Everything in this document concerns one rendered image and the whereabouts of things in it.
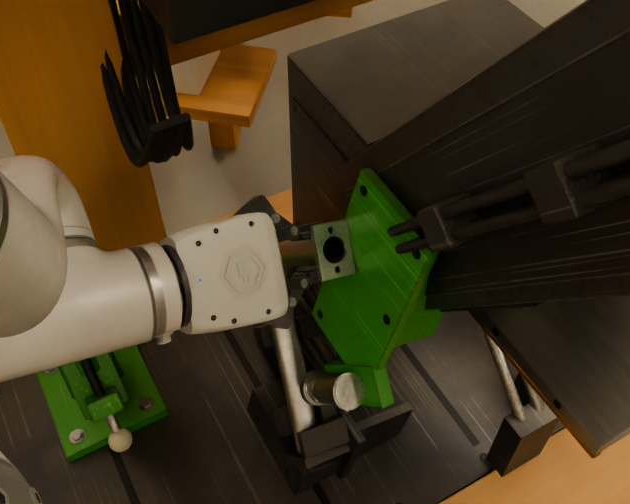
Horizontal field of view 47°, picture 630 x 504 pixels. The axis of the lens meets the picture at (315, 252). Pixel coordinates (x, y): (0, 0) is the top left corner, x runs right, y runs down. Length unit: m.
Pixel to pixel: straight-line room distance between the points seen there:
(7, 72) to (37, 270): 0.39
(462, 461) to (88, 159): 0.58
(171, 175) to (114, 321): 1.94
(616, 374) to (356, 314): 0.26
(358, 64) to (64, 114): 0.33
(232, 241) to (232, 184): 1.82
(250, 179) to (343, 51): 1.63
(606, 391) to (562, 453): 0.23
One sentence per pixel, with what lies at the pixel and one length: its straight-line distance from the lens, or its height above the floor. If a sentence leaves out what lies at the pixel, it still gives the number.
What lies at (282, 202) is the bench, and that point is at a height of 0.88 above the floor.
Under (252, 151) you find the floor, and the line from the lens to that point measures 2.58.
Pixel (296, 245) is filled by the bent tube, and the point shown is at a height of 1.18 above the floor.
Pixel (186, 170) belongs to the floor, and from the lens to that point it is 2.54.
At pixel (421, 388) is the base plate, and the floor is 0.90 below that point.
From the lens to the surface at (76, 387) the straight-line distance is 0.90.
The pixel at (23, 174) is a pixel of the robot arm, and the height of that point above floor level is 1.40.
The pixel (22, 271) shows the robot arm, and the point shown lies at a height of 1.44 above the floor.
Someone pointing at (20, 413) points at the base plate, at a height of 0.90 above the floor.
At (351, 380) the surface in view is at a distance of 0.75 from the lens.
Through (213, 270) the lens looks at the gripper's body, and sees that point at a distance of 0.64.
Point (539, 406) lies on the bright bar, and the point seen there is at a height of 1.01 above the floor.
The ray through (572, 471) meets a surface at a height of 0.90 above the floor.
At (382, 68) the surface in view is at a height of 1.24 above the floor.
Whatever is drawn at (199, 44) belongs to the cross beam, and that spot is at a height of 1.20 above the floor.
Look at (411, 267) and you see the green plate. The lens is 0.65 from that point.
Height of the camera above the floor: 1.75
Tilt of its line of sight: 51 degrees down
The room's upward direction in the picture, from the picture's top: straight up
